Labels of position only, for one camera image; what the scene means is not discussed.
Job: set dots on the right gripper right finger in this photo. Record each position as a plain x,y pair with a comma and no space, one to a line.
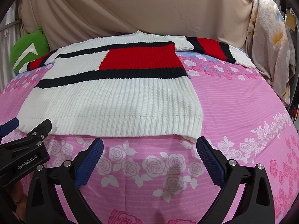
256,204

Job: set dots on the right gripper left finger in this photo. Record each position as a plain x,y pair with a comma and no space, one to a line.
43,204

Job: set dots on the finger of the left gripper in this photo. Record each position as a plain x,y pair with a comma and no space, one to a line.
8,127
40,132

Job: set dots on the white red navy knit sweater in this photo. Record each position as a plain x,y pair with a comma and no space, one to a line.
123,86

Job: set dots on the person's left hand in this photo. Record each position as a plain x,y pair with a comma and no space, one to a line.
20,199

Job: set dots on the green plush pillow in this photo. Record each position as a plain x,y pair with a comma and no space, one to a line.
28,48

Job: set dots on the silver grey satin curtain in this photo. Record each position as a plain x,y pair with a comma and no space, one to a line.
10,33

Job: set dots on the beige draped curtain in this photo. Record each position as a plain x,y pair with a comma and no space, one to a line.
69,21

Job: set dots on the floral beige hanging cloth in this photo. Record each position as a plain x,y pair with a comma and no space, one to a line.
270,47

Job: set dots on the yellow paper tag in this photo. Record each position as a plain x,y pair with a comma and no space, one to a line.
291,21

